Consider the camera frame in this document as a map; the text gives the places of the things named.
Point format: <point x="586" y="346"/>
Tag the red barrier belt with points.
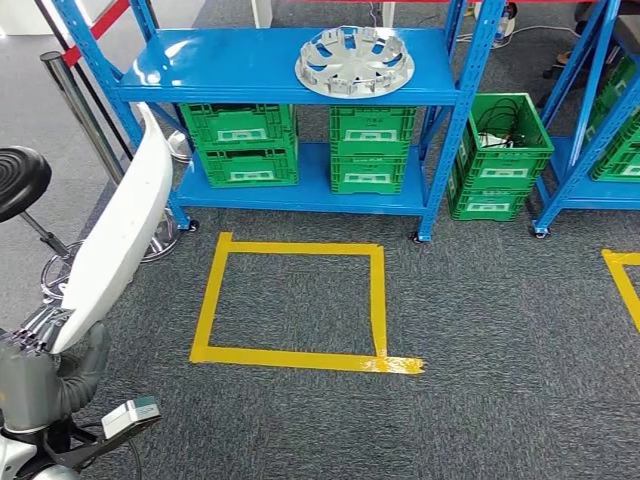
<point x="95" y="30"/>

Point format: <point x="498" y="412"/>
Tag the grey wheel hubcap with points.
<point x="350" y="66"/>

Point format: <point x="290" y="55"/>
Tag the white power adapter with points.
<point x="492" y="140"/>

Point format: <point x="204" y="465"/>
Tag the blue metal shelf rack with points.
<point x="240" y="66"/>
<point x="575" y="192"/>

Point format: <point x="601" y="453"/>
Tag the white curved plastic part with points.
<point x="125" y="225"/>

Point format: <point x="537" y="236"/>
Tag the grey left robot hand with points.
<point x="30" y="391"/>

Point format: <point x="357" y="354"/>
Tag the yellow floor tape square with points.
<point x="300" y="361"/>
<point x="620" y="278"/>

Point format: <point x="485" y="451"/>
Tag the black stool with chrome base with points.
<point x="20" y="179"/>

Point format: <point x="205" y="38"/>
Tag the open green plastic crate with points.
<point x="505" y="172"/>

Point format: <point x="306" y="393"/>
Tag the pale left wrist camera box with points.
<point x="127" y="414"/>

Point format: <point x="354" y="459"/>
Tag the white power strip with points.
<point x="503" y="30"/>

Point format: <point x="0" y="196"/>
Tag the chrome belt stanchion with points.
<point x="80" y="112"/>

